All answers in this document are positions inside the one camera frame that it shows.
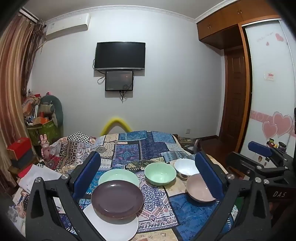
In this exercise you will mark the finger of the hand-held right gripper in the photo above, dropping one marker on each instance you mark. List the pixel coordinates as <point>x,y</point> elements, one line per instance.
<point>242,163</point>
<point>260,148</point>

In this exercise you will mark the small black monitor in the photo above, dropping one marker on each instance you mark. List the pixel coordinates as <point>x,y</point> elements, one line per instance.
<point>119,80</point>

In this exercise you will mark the dark wooden door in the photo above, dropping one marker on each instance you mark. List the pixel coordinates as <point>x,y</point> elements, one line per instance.
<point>234,92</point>

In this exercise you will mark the white air conditioner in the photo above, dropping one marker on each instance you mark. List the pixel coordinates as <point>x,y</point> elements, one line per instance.
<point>67,26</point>

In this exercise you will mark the red white sticker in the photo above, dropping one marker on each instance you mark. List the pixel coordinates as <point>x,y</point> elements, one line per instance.
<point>269,76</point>

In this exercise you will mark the grey patterned bag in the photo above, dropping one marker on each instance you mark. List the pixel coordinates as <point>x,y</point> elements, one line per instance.
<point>185,140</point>

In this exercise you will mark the white curtain rail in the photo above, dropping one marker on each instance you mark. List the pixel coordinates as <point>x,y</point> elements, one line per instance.
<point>29,15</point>

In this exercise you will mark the grey box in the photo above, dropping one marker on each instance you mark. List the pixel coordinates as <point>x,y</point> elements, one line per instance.
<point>24,160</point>

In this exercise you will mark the pink gold striped curtain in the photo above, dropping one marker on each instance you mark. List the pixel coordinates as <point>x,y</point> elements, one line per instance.
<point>12,88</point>

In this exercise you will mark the green bag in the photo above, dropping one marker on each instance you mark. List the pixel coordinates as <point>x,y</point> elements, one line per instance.
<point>45,133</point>

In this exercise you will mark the pile of cardboard clutter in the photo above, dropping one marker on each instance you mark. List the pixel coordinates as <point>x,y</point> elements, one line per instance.
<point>34,109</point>

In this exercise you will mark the white heart print sliding door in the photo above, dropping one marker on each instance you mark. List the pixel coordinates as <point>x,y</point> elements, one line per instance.
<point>270,104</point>

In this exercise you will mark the white bowl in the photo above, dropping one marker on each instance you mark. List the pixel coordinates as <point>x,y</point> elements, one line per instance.
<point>186,166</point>

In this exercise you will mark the white plate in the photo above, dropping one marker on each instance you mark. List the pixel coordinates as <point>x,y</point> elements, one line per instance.
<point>120,229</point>

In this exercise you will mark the grey curved pillow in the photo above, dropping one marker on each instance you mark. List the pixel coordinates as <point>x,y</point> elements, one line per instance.
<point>59,111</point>

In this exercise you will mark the white paper sheets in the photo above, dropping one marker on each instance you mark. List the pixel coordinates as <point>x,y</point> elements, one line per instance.
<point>39,176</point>

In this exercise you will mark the small colourful bottle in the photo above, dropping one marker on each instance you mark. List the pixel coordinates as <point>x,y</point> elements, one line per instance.
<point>271,141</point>

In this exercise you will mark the patchwork blanket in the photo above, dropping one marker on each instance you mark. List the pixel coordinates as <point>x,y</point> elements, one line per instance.
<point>143,148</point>

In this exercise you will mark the light green plate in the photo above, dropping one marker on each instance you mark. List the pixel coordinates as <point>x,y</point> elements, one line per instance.
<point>115,176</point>

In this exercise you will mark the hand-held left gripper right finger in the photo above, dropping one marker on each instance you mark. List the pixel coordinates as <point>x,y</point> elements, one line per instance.
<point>205,171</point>

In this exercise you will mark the pink bowl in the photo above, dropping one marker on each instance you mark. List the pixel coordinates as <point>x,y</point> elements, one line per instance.
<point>198,190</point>

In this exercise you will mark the white wall socket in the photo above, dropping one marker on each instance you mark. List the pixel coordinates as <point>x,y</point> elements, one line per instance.
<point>188,131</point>

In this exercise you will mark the black wall television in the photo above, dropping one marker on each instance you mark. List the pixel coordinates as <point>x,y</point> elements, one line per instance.
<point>119,55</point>

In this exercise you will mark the brown patterned curtain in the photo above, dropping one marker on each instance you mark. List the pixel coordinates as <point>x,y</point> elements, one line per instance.
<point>34,46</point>

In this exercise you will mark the small dark jar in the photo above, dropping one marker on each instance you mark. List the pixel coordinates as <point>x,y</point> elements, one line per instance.
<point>282,145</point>

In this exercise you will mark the wooden overhead cabinet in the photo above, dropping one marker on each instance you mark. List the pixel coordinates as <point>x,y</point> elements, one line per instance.
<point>222,25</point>

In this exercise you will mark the pink rabbit toy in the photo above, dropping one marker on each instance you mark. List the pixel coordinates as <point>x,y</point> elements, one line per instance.
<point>45,148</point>

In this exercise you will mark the orange wooden wardrobe frame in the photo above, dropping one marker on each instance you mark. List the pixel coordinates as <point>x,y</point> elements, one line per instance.
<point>246,92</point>

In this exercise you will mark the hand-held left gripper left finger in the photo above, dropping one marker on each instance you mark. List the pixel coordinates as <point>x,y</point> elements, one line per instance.
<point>89,171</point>

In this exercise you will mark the light green bowl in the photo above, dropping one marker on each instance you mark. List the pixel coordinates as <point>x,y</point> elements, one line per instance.
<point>160,173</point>

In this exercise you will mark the red box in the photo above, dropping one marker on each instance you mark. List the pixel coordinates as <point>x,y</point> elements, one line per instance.
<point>19,144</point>

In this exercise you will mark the purple plate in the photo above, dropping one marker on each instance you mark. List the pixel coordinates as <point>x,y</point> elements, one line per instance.
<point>116,199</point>

